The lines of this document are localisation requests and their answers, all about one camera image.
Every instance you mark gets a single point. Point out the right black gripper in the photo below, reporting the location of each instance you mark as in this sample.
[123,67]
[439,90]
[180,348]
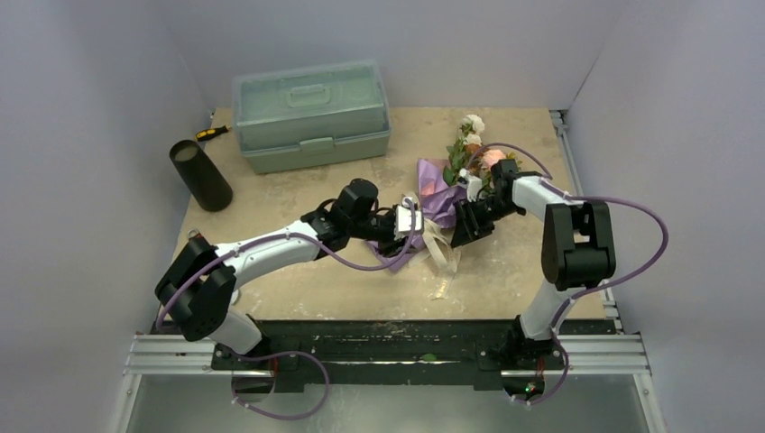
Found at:
[473,216]

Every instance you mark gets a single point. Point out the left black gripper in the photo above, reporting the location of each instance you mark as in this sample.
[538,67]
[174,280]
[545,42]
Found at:
[390,246]

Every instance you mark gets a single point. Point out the beige printed ribbon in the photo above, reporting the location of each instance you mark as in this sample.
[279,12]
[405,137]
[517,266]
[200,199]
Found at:
[438,252]

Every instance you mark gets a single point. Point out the purple wrapping paper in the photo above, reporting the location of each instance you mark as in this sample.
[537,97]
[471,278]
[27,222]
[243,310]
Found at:
[437,202]

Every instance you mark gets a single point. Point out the artificial flower bunch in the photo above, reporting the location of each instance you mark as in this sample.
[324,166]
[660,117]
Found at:
[465,153]

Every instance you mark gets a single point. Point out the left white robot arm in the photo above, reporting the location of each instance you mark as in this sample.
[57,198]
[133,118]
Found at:
[196,291]

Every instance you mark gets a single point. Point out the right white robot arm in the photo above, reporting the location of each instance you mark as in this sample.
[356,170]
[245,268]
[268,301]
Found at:
[577,251]

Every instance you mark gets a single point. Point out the black cylindrical vase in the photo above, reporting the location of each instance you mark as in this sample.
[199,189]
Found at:
[201,176]

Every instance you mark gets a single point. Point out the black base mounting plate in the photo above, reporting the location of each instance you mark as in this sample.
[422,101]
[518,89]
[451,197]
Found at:
[485,354]

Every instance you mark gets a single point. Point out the green plastic toolbox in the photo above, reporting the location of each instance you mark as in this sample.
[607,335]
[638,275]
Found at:
[301,118]

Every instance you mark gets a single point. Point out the yellow black screwdriver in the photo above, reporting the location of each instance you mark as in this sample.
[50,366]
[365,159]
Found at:
[211,133]

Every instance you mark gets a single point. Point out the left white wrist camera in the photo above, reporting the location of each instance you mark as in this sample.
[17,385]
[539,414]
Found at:
[408,220]

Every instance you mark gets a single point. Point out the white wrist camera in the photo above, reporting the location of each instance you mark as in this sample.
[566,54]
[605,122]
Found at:
[408,220]
[473,185]

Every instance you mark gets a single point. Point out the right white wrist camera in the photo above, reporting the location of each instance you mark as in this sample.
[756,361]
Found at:
[473,185]

